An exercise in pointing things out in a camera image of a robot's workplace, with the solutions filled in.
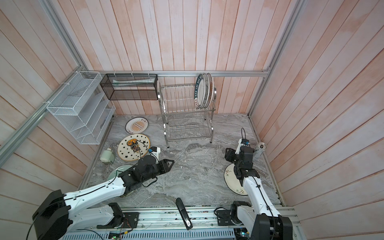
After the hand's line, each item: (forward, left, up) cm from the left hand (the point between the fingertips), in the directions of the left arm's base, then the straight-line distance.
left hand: (172, 165), depth 79 cm
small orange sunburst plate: (+40, +32, -13) cm, 53 cm away
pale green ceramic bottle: (+9, +41, -6) cm, 42 cm away
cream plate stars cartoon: (+20, +30, -12) cm, 38 cm away
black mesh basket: (+55, +33, +11) cm, 66 cm away
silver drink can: (+11, -51, 0) cm, 52 cm away
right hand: (+11, -33, -1) cm, 35 cm away
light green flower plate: (0, +37, -13) cm, 39 cm away
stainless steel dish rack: (+44, -3, -10) cm, 45 cm away
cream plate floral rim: (-4, -35, -12) cm, 37 cm away
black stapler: (-21, -7, -9) cm, 24 cm away
